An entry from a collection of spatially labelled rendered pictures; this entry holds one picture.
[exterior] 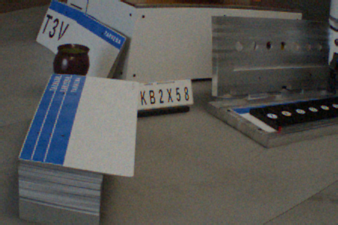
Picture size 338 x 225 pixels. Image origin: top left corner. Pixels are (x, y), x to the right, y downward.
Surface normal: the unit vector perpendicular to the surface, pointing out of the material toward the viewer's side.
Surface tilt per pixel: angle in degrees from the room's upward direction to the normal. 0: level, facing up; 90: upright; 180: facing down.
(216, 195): 0
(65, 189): 90
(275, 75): 77
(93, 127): 0
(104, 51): 69
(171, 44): 90
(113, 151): 0
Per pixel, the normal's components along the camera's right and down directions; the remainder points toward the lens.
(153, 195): 0.14, -0.93
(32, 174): 0.01, 0.35
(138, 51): 0.57, 0.36
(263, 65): 0.58, 0.14
